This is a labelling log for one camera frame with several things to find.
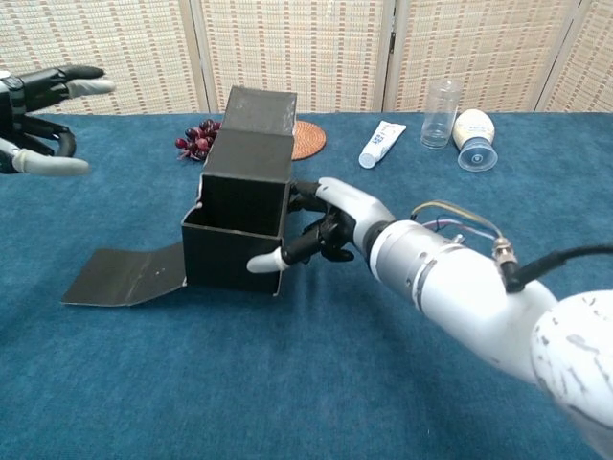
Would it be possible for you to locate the cream squeeze sauce bottle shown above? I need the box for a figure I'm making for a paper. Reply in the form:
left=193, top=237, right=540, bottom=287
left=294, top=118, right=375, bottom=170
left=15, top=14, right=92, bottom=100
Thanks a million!
left=452, top=108, right=499, bottom=173

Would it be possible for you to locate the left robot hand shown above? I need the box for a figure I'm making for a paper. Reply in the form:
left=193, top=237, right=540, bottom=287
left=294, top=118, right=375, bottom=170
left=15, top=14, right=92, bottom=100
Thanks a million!
left=0, top=65, right=117, bottom=177

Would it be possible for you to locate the white toothpaste tube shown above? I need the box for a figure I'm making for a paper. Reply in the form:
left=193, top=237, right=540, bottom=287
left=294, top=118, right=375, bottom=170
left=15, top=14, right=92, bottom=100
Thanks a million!
left=358, top=119, right=408, bottom=170

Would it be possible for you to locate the blue carpeted table surface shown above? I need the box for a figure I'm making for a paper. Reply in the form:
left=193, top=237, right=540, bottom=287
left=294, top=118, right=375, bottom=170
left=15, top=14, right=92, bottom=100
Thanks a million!
left=0, top=112, right=613, bottom=460

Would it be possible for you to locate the round woven orange coaster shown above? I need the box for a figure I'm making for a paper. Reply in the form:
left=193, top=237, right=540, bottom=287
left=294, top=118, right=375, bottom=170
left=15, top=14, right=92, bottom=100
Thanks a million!
left=290, top=120, right=328, bottom=162

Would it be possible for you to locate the beige woven folding screen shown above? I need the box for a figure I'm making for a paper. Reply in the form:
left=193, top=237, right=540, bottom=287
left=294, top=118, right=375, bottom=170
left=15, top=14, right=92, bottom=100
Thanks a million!
left=0, top=0, right=613, bottom=121

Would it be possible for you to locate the black cardboard box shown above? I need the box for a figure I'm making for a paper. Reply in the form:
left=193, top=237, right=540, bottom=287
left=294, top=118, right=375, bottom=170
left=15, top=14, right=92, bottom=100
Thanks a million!
left=60, top=85, right=298, bottom=308

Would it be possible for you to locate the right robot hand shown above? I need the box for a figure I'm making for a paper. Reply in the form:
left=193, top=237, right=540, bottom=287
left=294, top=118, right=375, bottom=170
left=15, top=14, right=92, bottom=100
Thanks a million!
left=246, top=176, right=397, bottom=274

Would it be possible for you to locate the clear drinking glass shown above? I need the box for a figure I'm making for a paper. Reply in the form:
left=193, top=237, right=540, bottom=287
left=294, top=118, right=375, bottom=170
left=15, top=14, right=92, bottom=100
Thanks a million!
left=420, top=79, right=464, bottom=150

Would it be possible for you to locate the dark red grape bunch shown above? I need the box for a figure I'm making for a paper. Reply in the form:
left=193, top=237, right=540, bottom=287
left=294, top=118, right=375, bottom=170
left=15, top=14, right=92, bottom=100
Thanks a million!
left=173, top=118, right=224, bottom=163

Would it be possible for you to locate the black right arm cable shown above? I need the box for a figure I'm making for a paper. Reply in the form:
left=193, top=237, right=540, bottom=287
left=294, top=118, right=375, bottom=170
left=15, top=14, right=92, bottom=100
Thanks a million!
left=505, top=243, right=613, bottom=293

